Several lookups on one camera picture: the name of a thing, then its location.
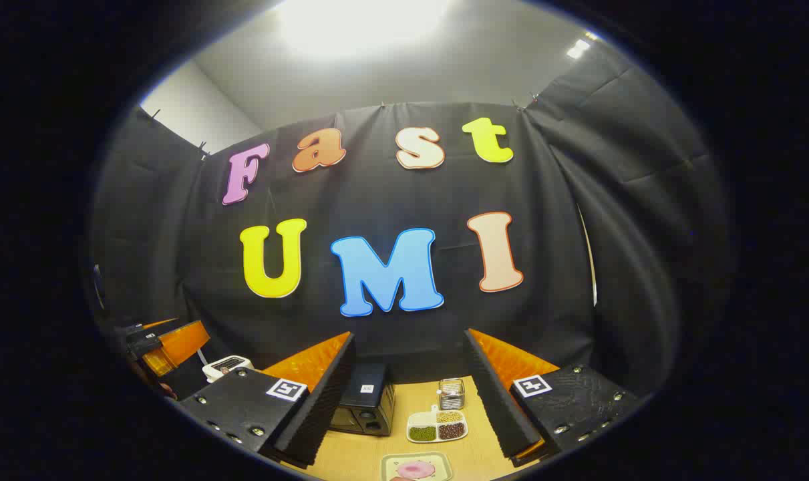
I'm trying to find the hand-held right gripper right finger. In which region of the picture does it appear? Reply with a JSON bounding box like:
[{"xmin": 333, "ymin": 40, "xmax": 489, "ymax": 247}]
[{"xmin": 462, "ymin": 328, "xmax": 640, "ymax": 468}]

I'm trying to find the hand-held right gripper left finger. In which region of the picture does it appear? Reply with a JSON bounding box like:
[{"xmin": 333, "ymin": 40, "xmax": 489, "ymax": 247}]
[{"xmin": 177, "ymin": 332, "xmax": 356, "ymax": 468}]

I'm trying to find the black electric oven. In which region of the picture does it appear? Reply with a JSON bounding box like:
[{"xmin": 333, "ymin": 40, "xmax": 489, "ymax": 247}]
[{"xmin": 329, "ymin": 363, "xmax": 397, "ymax": 437}]

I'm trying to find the cream square plate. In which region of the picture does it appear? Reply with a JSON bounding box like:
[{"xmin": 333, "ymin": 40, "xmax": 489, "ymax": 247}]
[{"xmin": 380, "ymin": 452, "xmax": 454, "ymax": 481}]

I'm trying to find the pink round food slice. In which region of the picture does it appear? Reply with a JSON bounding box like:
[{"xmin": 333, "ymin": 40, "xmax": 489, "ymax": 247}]
[{"xmin": 396, "ymin": 461, "xmax": 437, "ymax": 480}]

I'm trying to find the white toaster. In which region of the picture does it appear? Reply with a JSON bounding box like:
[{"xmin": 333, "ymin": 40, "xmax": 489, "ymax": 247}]
[{"xmin": 202, "ymin": 355, "xmax": 255, "ymax": 383}]

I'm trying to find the white divided plate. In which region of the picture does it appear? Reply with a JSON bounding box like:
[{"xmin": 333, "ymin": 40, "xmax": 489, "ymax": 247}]
[{"xmin": 407, "ymin": 405, "xmax": 469, "ymax": 444}]

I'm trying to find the black backdrop cloth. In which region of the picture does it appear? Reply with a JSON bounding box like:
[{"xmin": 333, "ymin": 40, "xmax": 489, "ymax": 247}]
[{"xmin": 87, "ymin": 40, "xmax": 736, "ymax": 402}]

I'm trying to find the metal wire basket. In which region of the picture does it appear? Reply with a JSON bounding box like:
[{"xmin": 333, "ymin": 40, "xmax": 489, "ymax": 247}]
[{"xmin": 438, "ymin": 378, "xmax": 466, "ymax": 410}]

